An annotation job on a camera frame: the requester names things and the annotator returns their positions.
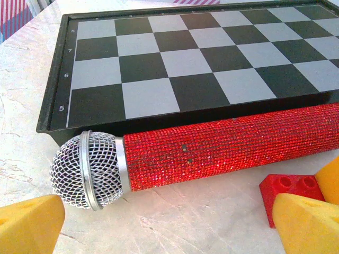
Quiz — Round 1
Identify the red toy brick under yellow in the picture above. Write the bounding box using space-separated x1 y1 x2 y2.
258 174 326 229

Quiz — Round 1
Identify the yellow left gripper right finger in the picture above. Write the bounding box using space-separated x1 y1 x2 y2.
272 193 339 254

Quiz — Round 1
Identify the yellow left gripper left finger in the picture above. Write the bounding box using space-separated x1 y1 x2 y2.
0 194 66 254

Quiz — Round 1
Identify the black grey chessboard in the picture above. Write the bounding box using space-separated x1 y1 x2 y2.
36 0 339 146

